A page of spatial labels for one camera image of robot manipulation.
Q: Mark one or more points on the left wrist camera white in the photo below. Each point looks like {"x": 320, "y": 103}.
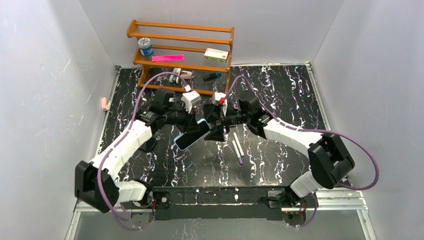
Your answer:
{"x": 190, "y": 99}

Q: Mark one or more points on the blue white round jar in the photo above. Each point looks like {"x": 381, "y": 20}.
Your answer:
{"x": 145, "y": 46}

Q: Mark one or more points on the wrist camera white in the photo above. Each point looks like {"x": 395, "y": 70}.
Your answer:
{"x": 219, "y": 98}
{"x": 190, "y": 99}

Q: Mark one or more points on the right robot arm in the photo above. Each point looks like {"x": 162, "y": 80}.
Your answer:
{"x": 329, "y": 159}

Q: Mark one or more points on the white purple marker right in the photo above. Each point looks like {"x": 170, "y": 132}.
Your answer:
{"x": 238, "y": 144}

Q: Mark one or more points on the aluminium front rail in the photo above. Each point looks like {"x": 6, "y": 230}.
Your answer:
{"x": 232, "y": 196}

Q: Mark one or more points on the black smartphone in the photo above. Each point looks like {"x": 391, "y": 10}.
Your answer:
{"x": 149, "y": 145}

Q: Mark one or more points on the pink flat strip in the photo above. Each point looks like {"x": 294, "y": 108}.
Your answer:
{"x": 168, "y": 58}

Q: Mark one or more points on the teal white stapler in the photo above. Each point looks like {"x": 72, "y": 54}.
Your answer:
{"x": 174, "y": 78}

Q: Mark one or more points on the pink small stapler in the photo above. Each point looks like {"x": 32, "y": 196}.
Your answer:
{"x": 186, "y": 75}

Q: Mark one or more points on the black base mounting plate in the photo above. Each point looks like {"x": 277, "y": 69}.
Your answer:
{"x": 261, "y": 212}

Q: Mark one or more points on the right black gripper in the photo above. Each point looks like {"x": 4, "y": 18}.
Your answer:
{"x": 221, "y": 120}

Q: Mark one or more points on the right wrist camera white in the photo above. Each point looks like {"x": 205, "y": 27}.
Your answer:
{"x": 219, "y": 98}

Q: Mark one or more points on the white purple marker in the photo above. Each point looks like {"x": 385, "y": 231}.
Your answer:
{"x": 238, "y": 144}
{"x": 237, "y": 152}

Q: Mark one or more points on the blue phone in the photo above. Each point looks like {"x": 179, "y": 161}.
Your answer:
{"x": 185, "y": 140}

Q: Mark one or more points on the orange wooden shelf rack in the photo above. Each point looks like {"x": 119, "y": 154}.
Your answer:
{"x": 191, "y": 41}

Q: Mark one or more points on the black phone case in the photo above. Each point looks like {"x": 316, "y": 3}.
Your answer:
{"x": 211, "y": 113}

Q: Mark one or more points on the pink wall clip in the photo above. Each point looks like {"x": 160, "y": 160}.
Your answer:
{"x": 105, "y": 104}

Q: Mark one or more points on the black marker blue cap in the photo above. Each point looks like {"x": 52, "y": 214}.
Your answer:
{"x": 212, "y": 76}

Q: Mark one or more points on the white red cardboard box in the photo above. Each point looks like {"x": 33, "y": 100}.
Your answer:
{"x": 217, "y": 55}

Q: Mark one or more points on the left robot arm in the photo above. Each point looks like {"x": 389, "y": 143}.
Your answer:
{"x": 95, "y": 180}

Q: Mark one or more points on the white purple marker left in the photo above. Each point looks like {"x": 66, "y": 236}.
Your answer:
{"x": 237, "y": 152}

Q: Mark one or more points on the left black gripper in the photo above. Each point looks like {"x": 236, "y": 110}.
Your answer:
{"x": 189, "y": 119}

